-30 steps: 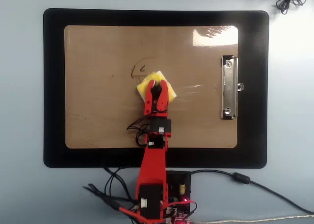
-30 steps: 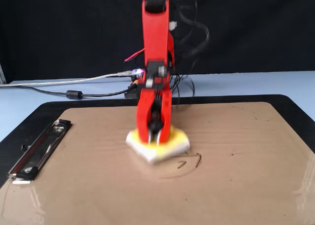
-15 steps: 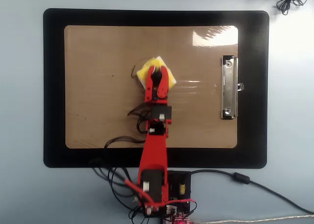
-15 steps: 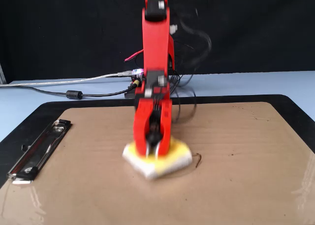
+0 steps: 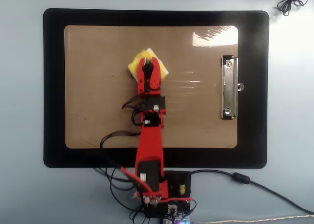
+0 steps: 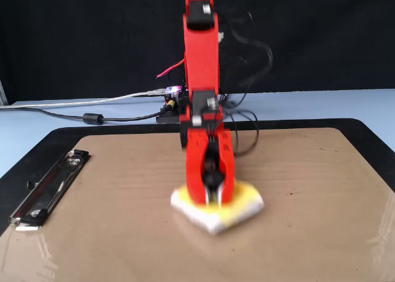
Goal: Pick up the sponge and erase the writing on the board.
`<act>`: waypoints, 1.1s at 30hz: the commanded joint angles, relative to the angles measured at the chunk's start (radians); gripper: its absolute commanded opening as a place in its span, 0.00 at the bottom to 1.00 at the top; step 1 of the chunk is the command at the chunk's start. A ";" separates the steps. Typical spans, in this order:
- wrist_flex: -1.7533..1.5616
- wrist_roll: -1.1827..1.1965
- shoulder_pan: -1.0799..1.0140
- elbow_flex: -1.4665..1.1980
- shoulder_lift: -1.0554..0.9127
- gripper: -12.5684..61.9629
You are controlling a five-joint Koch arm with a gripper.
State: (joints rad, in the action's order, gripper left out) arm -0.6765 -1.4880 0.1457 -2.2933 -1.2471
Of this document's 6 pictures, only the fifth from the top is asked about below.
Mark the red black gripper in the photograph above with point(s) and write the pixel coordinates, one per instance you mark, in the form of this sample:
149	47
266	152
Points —
154	102

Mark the yellow sponge with black knob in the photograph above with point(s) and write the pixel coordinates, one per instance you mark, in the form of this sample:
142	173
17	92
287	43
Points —
147	53

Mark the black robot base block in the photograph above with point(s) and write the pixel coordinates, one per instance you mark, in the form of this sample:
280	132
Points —
173	180

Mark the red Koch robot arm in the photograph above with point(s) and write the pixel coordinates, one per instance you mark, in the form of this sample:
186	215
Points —
149	143

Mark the brown clipboard board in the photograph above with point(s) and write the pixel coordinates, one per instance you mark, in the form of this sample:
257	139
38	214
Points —
98	50

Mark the controller circuit board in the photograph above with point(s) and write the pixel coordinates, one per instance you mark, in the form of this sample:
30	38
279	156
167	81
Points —
176	217

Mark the silver metal clipboard clip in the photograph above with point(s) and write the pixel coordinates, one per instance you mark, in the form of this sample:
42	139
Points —
229	86

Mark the black rectangular desk mat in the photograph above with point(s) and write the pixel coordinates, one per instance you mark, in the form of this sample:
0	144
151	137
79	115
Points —
54	86

